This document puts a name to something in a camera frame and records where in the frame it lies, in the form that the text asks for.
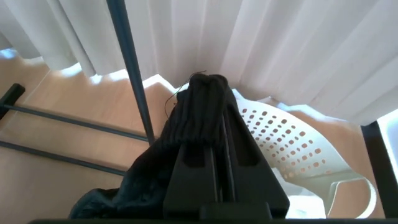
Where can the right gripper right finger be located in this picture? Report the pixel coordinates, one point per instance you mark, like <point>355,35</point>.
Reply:
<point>264,186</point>

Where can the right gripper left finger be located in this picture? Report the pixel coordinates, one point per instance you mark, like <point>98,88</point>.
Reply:
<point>189,186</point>

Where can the black shorts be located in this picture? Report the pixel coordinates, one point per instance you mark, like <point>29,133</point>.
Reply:
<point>199,109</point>

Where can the white laundry basket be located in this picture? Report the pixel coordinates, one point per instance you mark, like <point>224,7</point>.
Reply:
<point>345,179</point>

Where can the black clothes rack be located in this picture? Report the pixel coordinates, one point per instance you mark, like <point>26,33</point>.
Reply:
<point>130,62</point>

